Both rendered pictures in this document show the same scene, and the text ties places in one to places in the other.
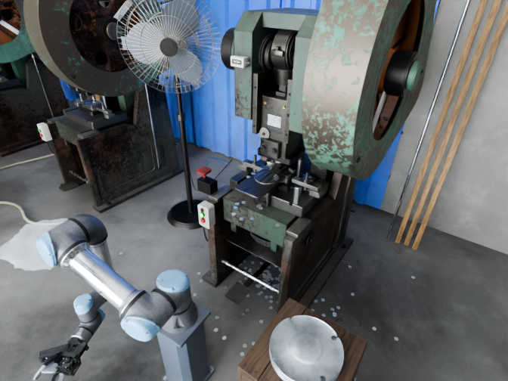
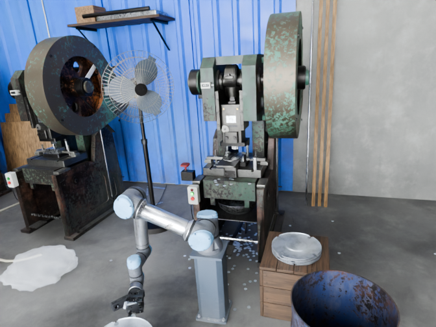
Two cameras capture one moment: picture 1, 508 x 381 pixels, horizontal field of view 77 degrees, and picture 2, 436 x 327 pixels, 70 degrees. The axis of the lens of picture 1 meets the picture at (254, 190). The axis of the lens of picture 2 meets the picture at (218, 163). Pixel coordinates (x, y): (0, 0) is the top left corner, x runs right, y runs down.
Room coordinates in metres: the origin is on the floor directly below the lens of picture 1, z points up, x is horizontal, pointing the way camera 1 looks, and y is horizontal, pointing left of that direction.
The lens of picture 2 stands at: (-0.69, 0.66, 1.45)
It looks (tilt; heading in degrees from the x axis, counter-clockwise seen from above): 18 degrees down; 344
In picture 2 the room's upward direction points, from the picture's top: 3 degrees counter-clockwise
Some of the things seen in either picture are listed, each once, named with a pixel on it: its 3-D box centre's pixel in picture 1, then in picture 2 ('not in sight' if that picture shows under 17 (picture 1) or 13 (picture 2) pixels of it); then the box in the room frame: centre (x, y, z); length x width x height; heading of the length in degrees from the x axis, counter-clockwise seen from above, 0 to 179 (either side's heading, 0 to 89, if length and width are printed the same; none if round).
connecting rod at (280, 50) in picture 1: (286, 71); (232, 89); (1.49, -0.13, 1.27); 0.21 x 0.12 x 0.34; 145
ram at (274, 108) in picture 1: (278, 123); (232, 121); (1.46, -0.11, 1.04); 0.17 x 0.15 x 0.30; 145
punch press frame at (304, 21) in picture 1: (294, 150); (239, 143); (1.61, -0.22, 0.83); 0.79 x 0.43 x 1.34; 145
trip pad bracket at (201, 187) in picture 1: (208, 193); (189, 181); (1.48, 0.25, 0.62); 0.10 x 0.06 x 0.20; 55
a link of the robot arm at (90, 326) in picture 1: (91, 321); (137, 280); (0.89, 0.72, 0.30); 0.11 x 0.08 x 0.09; 170
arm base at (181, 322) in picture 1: (178, 308); (209, 240); (0.82, 0.29, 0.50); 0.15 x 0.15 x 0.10
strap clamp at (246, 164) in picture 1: (253, 162); (215, 156); (1.59, 0.01, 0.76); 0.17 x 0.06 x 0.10; 55
